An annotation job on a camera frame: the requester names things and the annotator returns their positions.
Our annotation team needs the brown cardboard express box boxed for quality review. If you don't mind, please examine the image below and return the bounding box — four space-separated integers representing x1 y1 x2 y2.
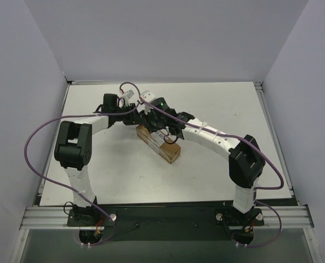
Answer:
136 125 181 164

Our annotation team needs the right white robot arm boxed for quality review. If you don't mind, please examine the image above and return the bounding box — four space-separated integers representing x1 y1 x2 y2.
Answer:
140 92 265 214

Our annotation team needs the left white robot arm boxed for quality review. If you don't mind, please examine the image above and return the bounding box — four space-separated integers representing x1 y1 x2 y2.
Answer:
54 94 140 226

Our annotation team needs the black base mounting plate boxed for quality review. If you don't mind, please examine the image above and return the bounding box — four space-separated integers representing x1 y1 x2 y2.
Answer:
67 201 264 243

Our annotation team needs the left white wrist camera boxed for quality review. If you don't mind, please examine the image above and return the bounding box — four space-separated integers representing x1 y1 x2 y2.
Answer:
119 90 134 106

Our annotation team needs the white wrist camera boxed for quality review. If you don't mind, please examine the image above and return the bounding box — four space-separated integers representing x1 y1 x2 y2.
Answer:
119 90 134 106
140 90 156 106

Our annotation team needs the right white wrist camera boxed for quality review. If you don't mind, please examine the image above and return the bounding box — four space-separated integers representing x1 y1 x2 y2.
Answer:
140 90 156 106

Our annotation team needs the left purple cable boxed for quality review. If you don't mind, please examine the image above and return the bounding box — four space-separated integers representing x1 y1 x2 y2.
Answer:
24 82 142 245

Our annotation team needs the purple cable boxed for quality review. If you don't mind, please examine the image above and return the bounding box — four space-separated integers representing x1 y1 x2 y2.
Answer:
24 82 142 245
140 99 285 248

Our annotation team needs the aluminium frame rail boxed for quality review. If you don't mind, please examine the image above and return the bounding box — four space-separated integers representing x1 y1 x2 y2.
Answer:
20 206 314 230

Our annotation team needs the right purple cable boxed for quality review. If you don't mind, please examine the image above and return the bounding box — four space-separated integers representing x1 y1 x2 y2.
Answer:
140 99 285 248

